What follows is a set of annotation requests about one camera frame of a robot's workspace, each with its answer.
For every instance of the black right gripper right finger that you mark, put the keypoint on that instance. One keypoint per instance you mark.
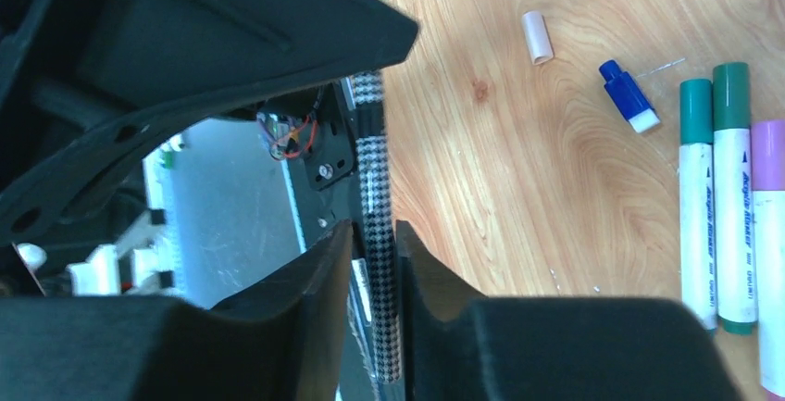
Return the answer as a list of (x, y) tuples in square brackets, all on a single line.
[(460, 344)]

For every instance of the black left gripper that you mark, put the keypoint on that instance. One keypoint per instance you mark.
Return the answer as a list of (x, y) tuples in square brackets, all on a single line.
[(66, 145)]

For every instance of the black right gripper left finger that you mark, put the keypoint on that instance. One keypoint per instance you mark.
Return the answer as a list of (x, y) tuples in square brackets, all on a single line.
[(279, 339)]

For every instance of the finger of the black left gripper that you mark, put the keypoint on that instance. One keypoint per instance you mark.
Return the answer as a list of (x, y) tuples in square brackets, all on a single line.
[(144, 64)]

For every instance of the houndstooth patterned pen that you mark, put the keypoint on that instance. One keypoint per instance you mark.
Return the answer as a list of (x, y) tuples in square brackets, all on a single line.
[(377, 220)]

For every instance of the blue pen cap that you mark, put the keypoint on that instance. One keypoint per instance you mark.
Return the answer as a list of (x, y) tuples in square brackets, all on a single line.
[(628, 97)]

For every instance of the beige marker cap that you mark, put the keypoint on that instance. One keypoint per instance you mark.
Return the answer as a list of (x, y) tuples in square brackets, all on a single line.
[(537, 37)]

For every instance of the dark green capped marker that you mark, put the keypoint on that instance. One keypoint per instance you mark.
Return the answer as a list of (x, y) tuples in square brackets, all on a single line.
[(735, 264)]

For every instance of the teal capped white marker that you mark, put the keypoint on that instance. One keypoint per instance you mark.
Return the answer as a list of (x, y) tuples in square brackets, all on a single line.
[(696, 202)]

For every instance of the pink capped white marker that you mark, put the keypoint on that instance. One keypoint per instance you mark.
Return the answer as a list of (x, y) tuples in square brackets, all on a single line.
[(768, 198)]

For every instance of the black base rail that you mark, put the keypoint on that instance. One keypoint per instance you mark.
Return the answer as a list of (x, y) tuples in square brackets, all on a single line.
[(312, 134)]

